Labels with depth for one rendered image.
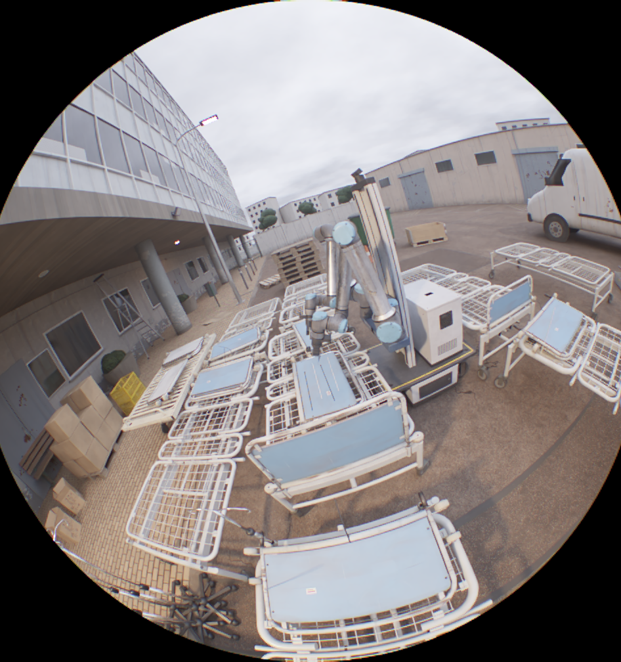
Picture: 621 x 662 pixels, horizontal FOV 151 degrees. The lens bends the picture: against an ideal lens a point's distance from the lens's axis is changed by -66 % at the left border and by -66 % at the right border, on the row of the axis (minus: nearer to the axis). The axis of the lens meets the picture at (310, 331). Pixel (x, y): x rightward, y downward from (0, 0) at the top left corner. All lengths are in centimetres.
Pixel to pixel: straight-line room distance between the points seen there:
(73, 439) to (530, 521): 454
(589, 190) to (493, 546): 696
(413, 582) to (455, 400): 155
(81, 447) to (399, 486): 373
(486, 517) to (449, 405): 100
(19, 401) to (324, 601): 598
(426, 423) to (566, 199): 664
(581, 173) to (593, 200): 67
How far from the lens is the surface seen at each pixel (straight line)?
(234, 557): 199
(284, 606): 116
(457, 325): 196
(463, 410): 210
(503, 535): 172
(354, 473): 134
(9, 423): 605
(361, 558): 106
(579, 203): 734
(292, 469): 124
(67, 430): 381
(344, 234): 121
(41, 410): 633
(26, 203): 369
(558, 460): 204
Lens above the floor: 161
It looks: 25 degrees down
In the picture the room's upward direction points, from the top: 22 degrees counter-clockwise
